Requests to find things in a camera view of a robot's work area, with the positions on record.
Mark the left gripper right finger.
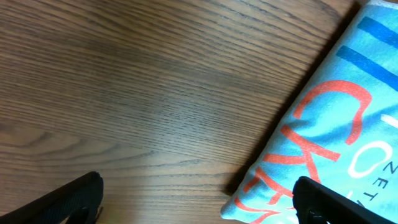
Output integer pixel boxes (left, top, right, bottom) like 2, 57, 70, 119
292, 176, 394, 224

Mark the light blue printed t-shirt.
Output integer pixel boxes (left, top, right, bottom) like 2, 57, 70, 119
221, 1, 397, 223

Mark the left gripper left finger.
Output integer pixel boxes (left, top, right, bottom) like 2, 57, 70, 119
1, 172, 104, 224

